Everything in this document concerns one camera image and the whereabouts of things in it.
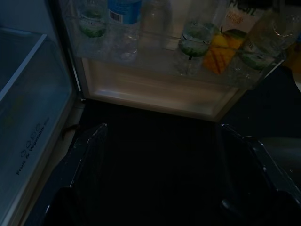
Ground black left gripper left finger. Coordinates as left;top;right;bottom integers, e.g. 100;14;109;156
47;122;109;226

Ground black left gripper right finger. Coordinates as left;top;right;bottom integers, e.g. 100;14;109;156
220;123;301;226

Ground dark grey fridge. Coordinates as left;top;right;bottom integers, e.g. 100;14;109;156
0;0;292;226

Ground clear fridge door bin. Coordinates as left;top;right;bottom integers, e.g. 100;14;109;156
62;0;286;90

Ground dark grey carpet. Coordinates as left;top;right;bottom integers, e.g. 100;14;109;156
70;65;301;226

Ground clear fruit and vegetable drawer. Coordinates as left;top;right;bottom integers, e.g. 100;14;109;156
0;28;76;226

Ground clear bottle with green label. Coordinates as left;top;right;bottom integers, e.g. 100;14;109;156
239;9;290;71
76;0;109;38
174;21;221;73

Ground mango juice carton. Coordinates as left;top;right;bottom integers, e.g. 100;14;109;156
203;0;264;75

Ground plain clear bottle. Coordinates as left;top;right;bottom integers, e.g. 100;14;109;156
141;0;174;48
270;0;301;37

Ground bottle with blue label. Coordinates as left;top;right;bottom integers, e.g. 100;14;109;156
107;0;143;25

